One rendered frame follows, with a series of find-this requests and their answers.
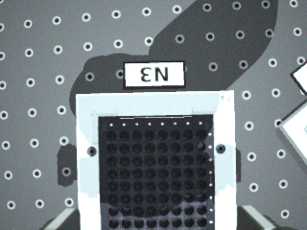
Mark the black well plate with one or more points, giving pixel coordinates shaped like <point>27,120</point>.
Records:
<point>138,138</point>

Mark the white label sign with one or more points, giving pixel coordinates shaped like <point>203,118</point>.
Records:
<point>154,74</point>
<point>300,77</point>

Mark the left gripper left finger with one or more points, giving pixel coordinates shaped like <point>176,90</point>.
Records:
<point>69,219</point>

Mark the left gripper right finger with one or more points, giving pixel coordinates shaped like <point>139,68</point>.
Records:
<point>249,219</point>

